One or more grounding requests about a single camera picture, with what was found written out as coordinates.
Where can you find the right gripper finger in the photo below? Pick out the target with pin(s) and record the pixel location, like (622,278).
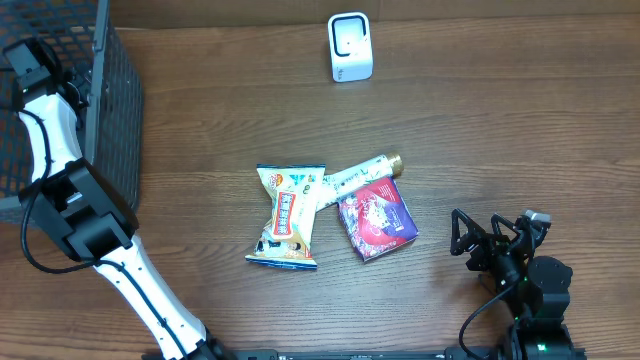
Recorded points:
(466,234)
(501,240)

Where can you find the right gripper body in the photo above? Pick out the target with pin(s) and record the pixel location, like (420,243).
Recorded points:
(504,268)

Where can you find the cream snack bag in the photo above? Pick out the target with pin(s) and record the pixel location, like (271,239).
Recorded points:
(285,240)

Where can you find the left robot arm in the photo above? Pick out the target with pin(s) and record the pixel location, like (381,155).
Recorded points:
(83,214)

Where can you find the red purple liners pack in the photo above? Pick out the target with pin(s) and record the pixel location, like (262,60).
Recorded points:
(376,219)

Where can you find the white barcode scanner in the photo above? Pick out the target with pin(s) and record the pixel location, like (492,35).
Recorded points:
(350,45)

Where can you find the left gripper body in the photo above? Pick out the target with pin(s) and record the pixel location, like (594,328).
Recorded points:
(79,85)

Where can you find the white conditioner tube gold cap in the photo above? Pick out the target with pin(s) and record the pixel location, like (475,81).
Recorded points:
(342,183)

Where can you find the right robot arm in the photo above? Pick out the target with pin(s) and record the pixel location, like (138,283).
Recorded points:
(535,288)

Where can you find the grey plastic shopping basket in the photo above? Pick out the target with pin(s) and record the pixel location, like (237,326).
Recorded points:
(87,45)

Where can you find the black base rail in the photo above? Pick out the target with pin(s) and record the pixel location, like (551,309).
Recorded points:
(360,355)

